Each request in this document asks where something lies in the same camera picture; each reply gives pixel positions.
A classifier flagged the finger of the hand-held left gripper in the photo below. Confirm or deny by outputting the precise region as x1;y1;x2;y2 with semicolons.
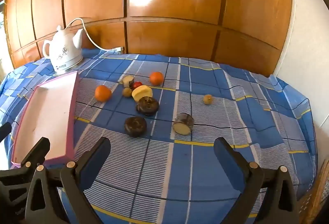
0;137;51;184
0;122;12;142

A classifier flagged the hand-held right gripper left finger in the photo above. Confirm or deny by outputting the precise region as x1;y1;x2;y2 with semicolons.
24;137;111;224

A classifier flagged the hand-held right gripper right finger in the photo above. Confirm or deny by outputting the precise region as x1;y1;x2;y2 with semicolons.
213;137;300;224

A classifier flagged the pink tray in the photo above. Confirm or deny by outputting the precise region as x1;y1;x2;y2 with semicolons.
11;71;81;165

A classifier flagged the dark brown water chestnut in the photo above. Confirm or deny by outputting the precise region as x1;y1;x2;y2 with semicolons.
124;116;147;138
136;96;160;116

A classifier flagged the thick cut sugarcane piece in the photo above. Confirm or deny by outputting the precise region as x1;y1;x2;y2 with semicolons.
172;113;195;136

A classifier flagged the orange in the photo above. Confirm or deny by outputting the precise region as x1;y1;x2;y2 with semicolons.
149;72;164;86
95;85;112;102

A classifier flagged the yellow fruit chunk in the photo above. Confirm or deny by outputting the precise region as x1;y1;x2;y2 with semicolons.
132;85;153;102

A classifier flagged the small cut sugarcane piece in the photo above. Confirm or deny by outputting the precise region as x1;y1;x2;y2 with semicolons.
122;75;135;89

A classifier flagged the blue plaid tablecloth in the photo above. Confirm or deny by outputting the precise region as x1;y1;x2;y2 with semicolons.
0;48;319;224

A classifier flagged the woven wicker furniture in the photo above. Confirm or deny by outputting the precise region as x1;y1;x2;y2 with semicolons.
299;162;329;224

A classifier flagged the white ceramic electric kettle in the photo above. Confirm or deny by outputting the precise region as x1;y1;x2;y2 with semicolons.
42;25;84;75

